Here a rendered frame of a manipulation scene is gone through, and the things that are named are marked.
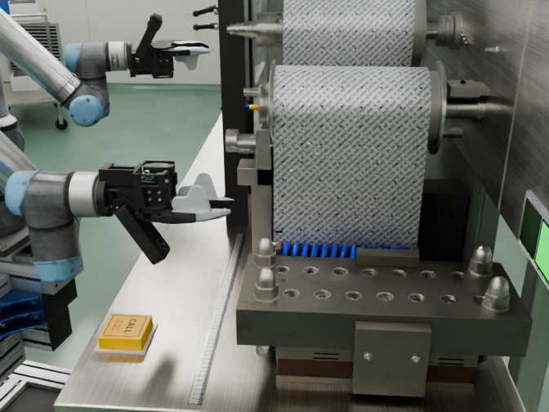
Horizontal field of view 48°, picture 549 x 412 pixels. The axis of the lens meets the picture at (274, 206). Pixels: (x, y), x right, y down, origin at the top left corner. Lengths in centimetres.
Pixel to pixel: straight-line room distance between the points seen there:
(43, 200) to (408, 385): 62
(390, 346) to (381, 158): 29
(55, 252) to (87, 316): 173
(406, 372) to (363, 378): 6
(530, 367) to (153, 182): 84
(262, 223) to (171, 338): 25
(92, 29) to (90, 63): 530
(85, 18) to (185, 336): 608
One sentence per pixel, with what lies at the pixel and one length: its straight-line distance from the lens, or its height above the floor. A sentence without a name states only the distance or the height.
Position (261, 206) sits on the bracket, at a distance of 108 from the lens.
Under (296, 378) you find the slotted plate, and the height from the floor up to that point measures 91.
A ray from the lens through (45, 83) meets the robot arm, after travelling 156.
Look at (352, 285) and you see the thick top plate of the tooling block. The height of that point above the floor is 103.
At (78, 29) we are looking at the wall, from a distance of 701.
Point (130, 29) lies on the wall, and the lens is 682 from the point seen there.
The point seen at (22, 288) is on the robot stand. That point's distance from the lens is 168.
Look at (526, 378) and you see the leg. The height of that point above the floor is 67.
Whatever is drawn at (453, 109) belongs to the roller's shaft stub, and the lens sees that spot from 101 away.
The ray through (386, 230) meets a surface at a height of 106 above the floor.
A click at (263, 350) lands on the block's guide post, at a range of 98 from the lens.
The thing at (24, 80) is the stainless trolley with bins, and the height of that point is 35.
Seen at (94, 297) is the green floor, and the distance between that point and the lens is 294.
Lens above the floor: 150
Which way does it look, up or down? 24 degrees down
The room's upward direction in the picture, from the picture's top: straight up
